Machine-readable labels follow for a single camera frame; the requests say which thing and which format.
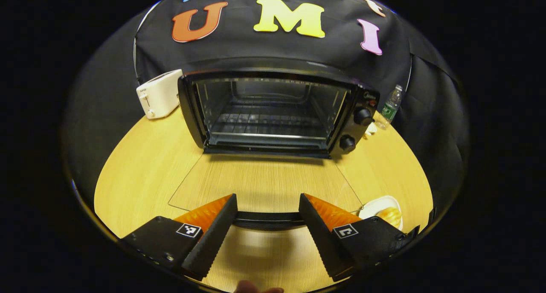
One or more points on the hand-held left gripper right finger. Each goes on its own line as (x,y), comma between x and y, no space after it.
(326,242)

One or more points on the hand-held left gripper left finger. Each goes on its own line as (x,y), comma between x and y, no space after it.
(213,237)

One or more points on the round golden bread bun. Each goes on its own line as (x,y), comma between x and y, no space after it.
(390,218)

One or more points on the black electric oven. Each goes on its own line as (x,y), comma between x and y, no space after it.
(354,101)

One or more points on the white plate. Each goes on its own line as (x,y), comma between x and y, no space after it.
(375,205)

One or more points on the clear plastic water bottle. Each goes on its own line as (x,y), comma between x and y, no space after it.
(390,107)

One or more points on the white toaster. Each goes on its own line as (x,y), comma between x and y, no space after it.
(160,94)

